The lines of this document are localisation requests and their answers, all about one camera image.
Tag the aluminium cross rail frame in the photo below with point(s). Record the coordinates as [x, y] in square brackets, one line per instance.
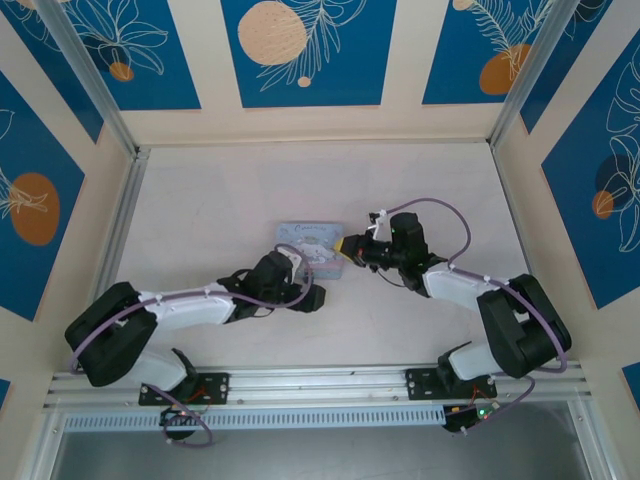
[320, 382]

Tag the aluminium side rail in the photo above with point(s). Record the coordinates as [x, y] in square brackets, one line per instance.
[117, 240]

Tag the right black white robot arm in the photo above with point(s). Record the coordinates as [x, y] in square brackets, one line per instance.
[510, 315]

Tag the blue poster cream circle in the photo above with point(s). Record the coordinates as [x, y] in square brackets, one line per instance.
[310, 50]

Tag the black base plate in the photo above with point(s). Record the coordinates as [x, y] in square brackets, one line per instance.
[215, 387]
[422, 384]

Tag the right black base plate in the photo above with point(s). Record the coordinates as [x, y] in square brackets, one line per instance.
[422, 384]

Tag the controller circuit board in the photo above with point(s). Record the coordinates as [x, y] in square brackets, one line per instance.
[472, 417]
[182, 415]

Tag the left controller circuit board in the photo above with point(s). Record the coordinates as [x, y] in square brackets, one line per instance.
[182, 415]

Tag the aluminium corner post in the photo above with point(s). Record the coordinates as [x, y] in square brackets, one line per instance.
[530, 75]
[87, 75]

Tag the blue poster orange circle fern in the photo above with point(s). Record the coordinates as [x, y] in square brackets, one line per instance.
[475, 55]

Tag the right controller circuit board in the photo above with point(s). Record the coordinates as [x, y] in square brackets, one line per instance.
[472, 417]

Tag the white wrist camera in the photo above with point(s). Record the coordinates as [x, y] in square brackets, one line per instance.
[292, 260]
[377, 222]

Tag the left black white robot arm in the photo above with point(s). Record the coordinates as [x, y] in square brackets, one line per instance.
[150, 320]

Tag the blue poster large orange circle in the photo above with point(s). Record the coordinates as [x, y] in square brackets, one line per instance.
[35, 210]

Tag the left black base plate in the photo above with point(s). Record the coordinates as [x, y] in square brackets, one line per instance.
[215, 387]

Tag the light blue cartoon pouch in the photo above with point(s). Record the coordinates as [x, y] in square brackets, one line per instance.
[310, 245]

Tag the blue poster dark circle flower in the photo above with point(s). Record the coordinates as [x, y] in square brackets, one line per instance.
[595, 200]

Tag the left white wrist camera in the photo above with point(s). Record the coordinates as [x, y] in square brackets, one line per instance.
[292, 260]

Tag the blue poster white flower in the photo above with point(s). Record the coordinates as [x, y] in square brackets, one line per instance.
[135, 55]

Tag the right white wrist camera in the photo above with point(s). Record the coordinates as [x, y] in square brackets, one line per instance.
[377, 222]

